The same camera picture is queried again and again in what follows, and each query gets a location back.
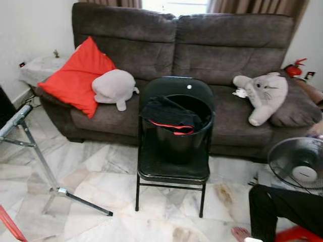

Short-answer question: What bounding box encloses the black garment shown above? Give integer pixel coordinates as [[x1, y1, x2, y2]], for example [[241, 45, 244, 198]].
[[141, 96, 203, 129]]

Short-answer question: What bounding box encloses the red plastic hanger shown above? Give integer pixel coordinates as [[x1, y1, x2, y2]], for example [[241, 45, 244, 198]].
[[0, 204, 28, 242]]

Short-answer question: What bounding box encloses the brown throw cushion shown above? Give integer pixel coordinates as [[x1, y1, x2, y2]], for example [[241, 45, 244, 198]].
[[270, 76, 323, 128]]

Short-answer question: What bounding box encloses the black floor fan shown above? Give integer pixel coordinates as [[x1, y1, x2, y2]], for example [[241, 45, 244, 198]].
[[267, 136, 323, 195]]

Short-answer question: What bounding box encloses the red fire extinguisher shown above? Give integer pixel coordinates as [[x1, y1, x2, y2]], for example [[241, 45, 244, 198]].
[[284, 58, 307, 79]]

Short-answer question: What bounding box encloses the person leg in black trousers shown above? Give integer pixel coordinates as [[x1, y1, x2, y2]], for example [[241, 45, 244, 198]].
[[248, 184, 323, 242]]

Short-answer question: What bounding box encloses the red plastic stool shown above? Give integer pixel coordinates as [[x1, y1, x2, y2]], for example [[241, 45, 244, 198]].
[[275, 226, 323, 242]]

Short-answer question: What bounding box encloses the brown curtain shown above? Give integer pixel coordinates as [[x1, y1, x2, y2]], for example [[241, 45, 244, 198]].
[[207, 0, 309, 31], [83, 0, 143, 10]]

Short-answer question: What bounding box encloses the dark brown fabric sofa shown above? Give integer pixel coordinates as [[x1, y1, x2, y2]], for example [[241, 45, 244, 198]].
[[35, 2, 323, 163]]

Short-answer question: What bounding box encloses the person bare foot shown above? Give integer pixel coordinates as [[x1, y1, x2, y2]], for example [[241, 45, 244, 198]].
[[231, 227, 253, 241]]

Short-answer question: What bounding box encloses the black plastic bucket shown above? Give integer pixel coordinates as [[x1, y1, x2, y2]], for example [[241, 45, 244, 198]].
[[145, 93, 215, 164]]

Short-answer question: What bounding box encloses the black folding chair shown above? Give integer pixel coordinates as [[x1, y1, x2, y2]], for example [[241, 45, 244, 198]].
[[135, 76, 217, 218]]

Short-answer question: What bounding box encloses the bright window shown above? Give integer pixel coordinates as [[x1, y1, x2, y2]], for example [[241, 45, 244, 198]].
[[141, 0, 210, 16]]

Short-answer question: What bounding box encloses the grey seal plush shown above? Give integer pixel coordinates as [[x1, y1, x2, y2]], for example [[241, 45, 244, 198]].
[[92, 69, 140, 111]]

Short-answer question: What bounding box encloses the red pillow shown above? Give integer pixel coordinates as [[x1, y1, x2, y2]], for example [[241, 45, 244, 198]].
[[38, 36, 118, 119]]

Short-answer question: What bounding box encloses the side table with lace cloth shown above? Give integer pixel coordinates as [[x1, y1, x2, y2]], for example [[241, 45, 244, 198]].
[[19, 49, 76, 86]]

